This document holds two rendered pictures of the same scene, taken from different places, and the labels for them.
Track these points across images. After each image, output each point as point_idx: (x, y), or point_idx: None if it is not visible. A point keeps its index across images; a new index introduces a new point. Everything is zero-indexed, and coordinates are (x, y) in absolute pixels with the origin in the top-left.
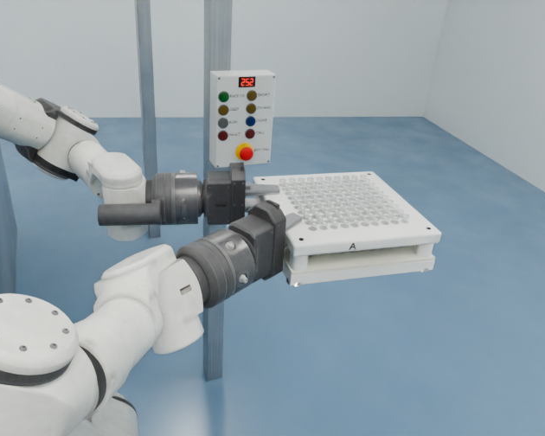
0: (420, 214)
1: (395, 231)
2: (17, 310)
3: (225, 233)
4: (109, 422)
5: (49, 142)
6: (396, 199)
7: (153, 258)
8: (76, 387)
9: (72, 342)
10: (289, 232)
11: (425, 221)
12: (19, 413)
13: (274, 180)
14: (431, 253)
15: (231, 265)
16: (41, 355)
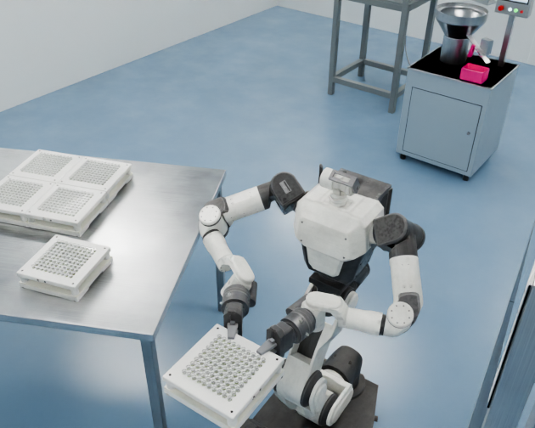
0: (178, 385)
1: (183, 361)
2: (212, 213)
3: (236, 295)
4: (292, 369)
5: None
6: (199, 391)
7: (233, 262)
8: (200, 228)
9: (201, 220)
10: (226, 329)
11: (174, 380)
12: None
13: (271, 363)
14: (166, 388)
15: (224, 294)
16: (199, 213)
